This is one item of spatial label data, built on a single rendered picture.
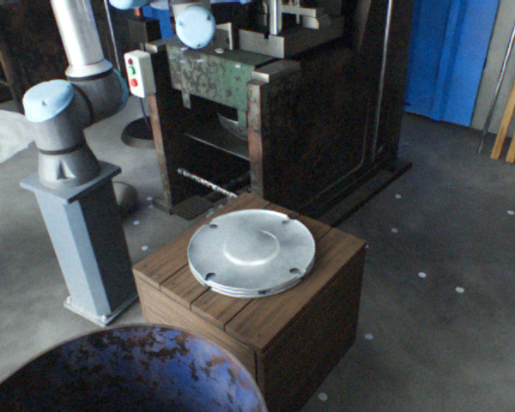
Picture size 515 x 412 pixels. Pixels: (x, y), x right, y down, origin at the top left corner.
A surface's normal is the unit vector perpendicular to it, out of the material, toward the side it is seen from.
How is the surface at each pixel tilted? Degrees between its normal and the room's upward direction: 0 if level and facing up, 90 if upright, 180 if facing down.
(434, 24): 90
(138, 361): 88
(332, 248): 0
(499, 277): 0
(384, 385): 0
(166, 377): 88
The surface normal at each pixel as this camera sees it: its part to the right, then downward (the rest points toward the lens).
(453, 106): -0.68, 0.44
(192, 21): 0.15, 0.47
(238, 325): -0.04, -0.83
